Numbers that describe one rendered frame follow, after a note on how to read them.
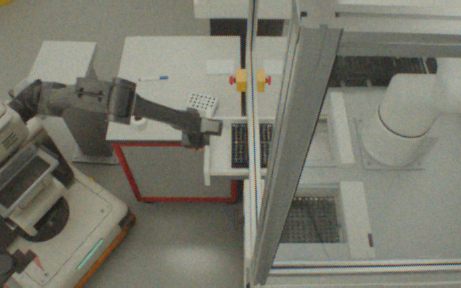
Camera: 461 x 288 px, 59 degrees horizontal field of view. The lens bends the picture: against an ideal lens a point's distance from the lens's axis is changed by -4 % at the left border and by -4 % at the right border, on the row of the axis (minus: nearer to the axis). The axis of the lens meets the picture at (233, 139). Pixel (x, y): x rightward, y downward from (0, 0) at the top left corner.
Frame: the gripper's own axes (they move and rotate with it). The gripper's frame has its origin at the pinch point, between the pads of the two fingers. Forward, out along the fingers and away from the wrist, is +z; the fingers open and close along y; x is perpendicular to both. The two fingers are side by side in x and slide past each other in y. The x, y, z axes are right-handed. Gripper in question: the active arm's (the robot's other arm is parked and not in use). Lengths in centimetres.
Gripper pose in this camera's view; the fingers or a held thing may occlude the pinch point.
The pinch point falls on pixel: (197, 149)
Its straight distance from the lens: 160.7
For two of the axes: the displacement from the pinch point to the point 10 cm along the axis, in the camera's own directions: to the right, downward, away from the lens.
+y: 10.0, 0.0, 0.0
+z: 0.0, 5.2, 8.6
